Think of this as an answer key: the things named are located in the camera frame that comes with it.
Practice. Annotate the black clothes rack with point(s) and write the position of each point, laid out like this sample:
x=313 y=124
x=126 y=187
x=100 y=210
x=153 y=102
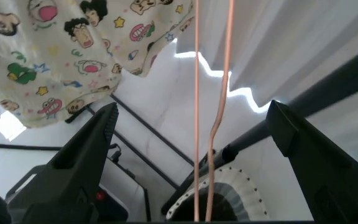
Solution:
x=337 y=84

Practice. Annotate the cream printed garment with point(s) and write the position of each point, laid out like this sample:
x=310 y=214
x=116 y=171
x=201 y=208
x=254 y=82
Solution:
x=57 y=56

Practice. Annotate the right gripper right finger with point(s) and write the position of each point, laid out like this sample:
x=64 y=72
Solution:
x=331 y=174

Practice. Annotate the white laundry basket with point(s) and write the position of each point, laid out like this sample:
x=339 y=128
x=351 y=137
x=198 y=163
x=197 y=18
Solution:
x=241 y=186

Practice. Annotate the white curtain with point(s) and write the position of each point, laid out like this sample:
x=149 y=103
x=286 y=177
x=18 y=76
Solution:
x=275 y=40

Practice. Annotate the pink clothes hanger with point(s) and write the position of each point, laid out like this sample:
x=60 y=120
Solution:
x=196 y=93

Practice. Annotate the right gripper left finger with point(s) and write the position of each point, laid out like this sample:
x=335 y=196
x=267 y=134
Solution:
x=70 y=174

